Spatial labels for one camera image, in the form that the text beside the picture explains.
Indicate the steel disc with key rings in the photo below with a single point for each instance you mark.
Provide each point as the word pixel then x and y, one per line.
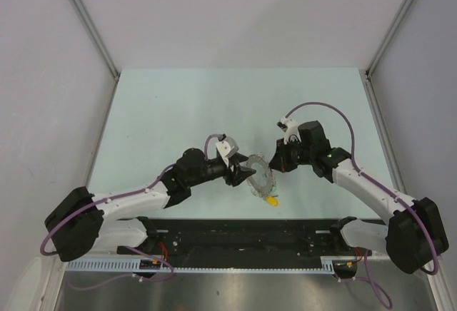
pixel 261 183

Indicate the aluminium rail right side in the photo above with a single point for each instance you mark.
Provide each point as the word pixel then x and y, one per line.
pixel 383 134

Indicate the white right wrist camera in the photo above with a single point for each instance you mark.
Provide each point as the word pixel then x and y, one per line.
pixel 290 129

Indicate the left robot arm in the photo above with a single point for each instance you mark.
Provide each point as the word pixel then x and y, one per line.
pixel 84 220

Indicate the yellow tag key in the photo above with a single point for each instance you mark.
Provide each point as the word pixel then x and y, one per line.
pixel 271 200

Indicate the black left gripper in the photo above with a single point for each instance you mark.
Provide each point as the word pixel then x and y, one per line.
pixel 238 174

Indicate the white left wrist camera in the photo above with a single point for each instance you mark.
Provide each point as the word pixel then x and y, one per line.
pixel 226 147

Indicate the aluminium frame post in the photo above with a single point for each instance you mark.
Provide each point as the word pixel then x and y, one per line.
pixel 93 33
pixel 399 18

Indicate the right aluminium frame post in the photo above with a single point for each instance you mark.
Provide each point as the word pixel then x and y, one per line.
pixel 399 18

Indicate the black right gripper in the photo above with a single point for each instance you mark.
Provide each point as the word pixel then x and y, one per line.
pixel 280 160

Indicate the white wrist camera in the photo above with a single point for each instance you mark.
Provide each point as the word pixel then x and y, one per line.
pixel 290 129
pixel 226 147

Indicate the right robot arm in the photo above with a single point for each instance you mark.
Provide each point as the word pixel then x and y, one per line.
pixel 411 232

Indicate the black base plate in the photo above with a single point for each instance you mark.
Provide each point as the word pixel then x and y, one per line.
pixel 245 244

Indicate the left aluminium frame post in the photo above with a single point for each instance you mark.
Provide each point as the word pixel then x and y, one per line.
pixel 93 33

